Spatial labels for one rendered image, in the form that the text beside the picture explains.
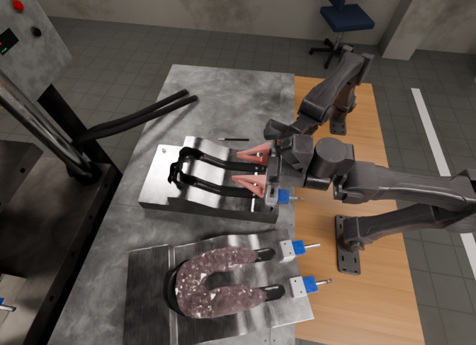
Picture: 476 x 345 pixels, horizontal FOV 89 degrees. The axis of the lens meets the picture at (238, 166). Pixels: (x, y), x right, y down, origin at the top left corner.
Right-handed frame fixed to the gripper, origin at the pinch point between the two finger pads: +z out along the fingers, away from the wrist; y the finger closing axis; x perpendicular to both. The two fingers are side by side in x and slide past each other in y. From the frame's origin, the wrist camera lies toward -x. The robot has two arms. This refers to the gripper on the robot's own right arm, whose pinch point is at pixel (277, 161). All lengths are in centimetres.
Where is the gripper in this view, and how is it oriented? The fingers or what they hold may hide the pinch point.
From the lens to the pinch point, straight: 86.8
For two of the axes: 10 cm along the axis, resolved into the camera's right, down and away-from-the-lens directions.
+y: -1.3, 7.6, -6.4
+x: 9.2, 3.3, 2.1
